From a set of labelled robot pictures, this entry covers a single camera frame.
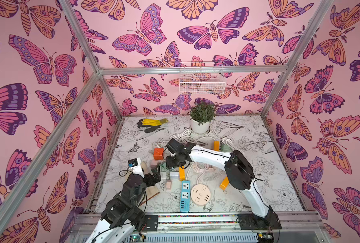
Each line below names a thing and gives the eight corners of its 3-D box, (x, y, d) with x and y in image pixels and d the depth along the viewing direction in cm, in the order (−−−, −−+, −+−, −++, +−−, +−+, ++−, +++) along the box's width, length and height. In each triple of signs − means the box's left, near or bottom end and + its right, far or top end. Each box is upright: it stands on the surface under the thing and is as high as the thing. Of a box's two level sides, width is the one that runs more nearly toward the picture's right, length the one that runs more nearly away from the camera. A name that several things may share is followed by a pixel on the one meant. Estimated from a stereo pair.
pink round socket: (190, 205, 81) (190, 203, 78) (190, 185, 87) (190, 184, 85) (210, 205, 81) (211, 203, 78) (208, 185, 87) (209, 183, 85)
